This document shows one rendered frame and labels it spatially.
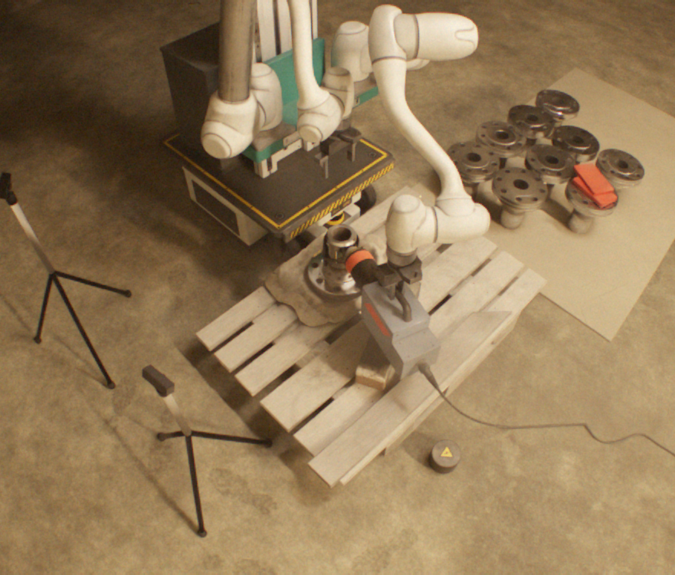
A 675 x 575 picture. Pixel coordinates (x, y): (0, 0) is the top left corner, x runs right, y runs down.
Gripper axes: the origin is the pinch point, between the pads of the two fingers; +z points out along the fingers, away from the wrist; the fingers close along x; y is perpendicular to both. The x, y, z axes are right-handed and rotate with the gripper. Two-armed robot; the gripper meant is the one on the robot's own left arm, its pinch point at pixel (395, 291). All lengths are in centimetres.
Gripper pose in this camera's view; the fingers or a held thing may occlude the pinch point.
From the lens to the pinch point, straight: 174.0
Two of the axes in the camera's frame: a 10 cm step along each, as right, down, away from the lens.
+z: 0.0, 6.2, 7.9
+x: -9.0, 3.4, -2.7
